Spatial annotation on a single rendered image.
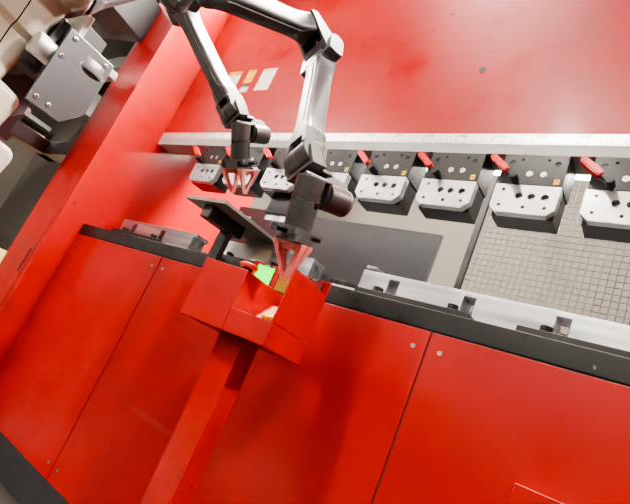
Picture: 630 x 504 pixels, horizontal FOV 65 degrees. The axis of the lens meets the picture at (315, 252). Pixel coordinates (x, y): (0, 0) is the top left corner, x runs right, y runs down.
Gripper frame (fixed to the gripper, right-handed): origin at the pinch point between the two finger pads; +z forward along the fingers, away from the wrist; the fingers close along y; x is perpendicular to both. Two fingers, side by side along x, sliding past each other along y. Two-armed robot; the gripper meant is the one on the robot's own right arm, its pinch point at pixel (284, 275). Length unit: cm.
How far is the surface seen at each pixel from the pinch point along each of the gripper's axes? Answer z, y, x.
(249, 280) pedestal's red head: 2.7, -4.1, 4.7
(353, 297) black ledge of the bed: 1.3, 25.4, -4.6
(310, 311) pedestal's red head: 5.6, 5.6, -4.8
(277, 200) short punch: -21, 56, 44
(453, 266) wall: -30, 270, 30
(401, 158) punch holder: -40, 49, 3
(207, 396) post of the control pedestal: 25.2, -6.7, 4.8
